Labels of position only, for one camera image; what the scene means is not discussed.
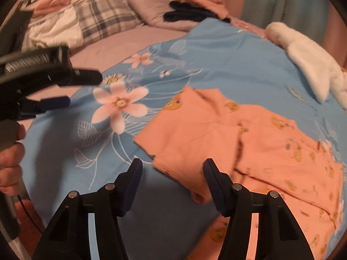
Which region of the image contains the white goose plush toy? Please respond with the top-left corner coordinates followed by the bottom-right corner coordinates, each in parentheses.
top-left (265, 22), bottom-right (346, 109)

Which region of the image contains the blue floral bed quilt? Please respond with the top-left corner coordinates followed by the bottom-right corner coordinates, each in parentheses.
top-left (23, 19), bottom-right (346, 259)

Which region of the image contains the pink cloth at left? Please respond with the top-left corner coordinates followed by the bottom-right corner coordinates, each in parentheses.
top-left (23, 0), bottom-right (70, 18)

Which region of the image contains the orange fluffy garment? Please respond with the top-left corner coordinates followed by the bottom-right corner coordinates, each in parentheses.
top-left (15, 199), bottom-right (45, 247)

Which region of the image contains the orange cartoon print baby onesie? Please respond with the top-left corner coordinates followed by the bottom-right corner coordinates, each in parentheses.
top-left (134, 86), bottom-right (343, 259)

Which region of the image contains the blue-green window curtain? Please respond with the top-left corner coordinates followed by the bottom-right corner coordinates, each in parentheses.
top-left (241, 0), bottom-right (329, 44)

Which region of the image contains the mauve pillow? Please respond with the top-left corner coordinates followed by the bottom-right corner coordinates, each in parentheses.
top-left (127, 0), bottom-right (198, 32)

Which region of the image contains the person's left hand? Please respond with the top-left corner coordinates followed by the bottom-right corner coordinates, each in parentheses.
top-left (0, 124), bottom-right (26, 197)

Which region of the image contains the plaid grey blanket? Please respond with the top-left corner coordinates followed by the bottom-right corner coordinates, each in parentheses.
top-left (72, 0), bottom-right (142, 50)

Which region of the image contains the pink folded garment on pillow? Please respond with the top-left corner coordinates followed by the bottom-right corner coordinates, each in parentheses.
top-left (180, 0), bottom-right (230, 20)

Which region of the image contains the small pink patterned cloth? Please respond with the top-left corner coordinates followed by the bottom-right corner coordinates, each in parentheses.
top-left (231, 16), bottom-right (268, 40)

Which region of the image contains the dark navy garment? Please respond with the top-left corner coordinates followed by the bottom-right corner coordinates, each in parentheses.
top-left (163, 1), bottom-right (231, 23)

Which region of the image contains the white crumpled cloth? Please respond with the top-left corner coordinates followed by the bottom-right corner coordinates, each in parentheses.
top-left (22, 0), bottom-right (90, 50)

